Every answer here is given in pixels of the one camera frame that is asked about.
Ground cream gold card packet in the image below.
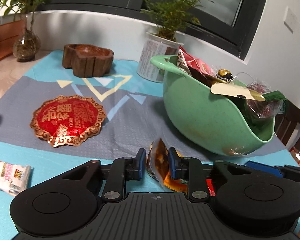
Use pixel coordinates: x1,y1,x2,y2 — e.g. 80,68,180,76
210,83,266,101

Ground brown wooden tray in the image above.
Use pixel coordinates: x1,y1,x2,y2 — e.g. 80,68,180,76
62,44,114,78

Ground white wall switch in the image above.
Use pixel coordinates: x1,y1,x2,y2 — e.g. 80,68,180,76
283,6,300,34

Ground white purple snack packet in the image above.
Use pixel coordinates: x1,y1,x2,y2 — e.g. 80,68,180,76
0,160,31,196

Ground leafy plant in glass vase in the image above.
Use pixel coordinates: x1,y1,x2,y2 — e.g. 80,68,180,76
0,0,51,62

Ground red snack packet with cup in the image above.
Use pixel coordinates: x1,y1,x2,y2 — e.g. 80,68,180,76
206,179,216,197

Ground feathery plant in white pot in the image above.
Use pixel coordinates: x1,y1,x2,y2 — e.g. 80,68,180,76
137,0,209,83

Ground dark wooden chair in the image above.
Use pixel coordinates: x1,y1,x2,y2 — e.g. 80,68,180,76
274,100,300,150

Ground red gold round packet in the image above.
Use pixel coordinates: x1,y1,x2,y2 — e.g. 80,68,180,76
30,95,106,147

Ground green plastic bowl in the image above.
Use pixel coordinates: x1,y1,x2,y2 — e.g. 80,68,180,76
151,55,275,156

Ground clear bag with green header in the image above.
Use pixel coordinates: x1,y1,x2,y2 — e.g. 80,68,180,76
244,80,287,121

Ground blue grey tablecloth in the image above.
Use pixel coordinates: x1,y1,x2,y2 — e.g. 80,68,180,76
0,51,300,239

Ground brown clear candy packet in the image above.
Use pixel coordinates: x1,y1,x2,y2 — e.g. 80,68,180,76
146,138,187,192

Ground dark framed window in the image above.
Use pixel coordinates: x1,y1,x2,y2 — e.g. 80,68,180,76
38,0,266,59

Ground copper orange box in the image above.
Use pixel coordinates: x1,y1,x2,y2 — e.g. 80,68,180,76
0,20,23,61

